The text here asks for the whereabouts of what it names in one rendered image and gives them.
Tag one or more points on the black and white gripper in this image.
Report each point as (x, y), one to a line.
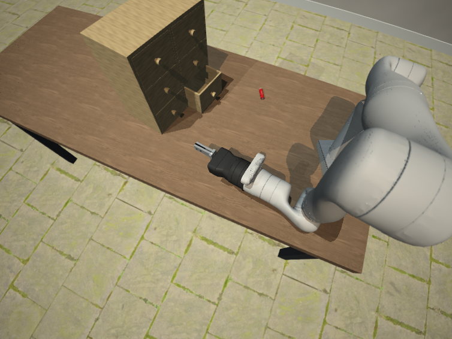
(249, 176)

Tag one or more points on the small wooden chest of drawers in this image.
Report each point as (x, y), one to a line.
(117, 36)

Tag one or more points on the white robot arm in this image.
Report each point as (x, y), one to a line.
(392, 168)

